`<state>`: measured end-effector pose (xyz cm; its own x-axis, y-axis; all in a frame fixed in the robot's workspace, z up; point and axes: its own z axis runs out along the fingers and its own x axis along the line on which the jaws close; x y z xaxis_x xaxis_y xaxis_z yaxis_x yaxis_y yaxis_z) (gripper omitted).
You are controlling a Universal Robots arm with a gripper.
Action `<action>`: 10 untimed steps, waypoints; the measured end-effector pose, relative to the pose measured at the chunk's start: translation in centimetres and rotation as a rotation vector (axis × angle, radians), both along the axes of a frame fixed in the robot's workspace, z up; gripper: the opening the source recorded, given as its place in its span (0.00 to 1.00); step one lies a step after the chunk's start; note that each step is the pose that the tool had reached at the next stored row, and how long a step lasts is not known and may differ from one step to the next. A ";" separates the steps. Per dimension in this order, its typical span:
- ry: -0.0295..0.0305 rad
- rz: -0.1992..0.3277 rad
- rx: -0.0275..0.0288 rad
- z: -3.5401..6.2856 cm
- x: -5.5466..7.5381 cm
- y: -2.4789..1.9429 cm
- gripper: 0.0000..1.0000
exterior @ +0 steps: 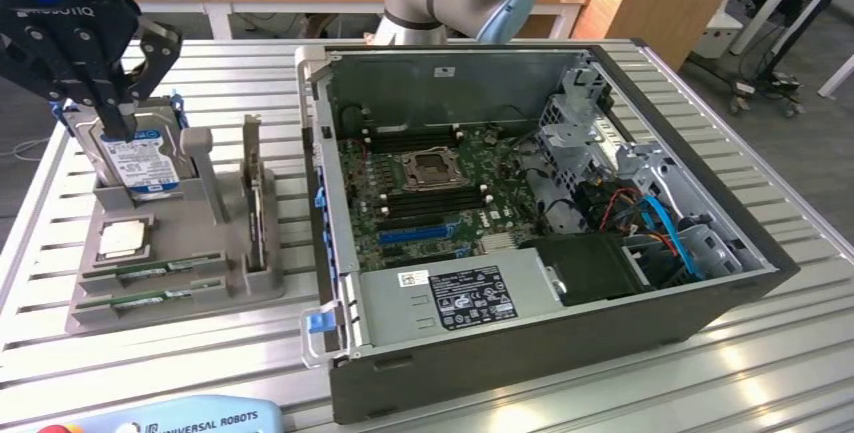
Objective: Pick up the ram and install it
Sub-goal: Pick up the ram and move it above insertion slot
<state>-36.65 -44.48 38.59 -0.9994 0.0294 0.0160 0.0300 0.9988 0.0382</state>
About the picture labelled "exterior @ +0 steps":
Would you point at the black RAM slot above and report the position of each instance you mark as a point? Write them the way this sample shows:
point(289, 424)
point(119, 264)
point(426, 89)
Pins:
point(410, 132)
point(435, 198)
point(434, 192)
point(437, 204)
point(439, 210)
point(413, 144)

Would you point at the green RAM stick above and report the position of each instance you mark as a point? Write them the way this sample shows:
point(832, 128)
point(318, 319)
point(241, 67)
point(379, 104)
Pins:
point(157, 299)
point(167, 268)

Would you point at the hard disk with blue label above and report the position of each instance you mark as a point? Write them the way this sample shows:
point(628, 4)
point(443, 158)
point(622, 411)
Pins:
point(143, 163)

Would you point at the silver CPU chip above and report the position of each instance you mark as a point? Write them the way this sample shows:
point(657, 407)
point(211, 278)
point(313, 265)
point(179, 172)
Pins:
point(123, 239)

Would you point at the blue card retainer strip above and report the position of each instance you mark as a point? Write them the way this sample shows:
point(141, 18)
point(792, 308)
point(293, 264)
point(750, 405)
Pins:
point(318, 203)

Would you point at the metal CPU socket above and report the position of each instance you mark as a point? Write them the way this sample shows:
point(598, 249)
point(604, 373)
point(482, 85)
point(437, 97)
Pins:
point(433, 167)

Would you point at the grey plastic parts rack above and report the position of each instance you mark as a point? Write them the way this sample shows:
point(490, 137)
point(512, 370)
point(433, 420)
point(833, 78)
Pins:
point(221, 283)

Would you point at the blue expansion slot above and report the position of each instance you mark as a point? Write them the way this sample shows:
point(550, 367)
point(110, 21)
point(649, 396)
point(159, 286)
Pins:
point(414, 235)

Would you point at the green motherboard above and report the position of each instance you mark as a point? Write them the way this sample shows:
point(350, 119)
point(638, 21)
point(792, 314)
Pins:
point(494, 168)

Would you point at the blue case latch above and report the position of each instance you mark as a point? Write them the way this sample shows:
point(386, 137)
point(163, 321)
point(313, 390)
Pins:
point(318, 322)

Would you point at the grey power supply unit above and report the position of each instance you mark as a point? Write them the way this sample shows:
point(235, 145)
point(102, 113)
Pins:
point(394, 303)

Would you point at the silver chipset heat sink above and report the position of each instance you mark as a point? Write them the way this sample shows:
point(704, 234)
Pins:
point(500, 244)

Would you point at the blue Universal Robots teach pendant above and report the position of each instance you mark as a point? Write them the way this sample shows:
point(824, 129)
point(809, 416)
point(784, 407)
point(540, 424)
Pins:
point(187, 415)

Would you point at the grey metal disk bay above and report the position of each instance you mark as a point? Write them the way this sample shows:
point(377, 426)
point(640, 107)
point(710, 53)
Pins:
point(668, 173)

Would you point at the black open PC case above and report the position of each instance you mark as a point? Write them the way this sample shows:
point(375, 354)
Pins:
point(548, 353)

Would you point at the graphics card with metal bracket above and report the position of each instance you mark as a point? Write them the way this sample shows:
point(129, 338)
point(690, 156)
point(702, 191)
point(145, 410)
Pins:
point(254, 188)

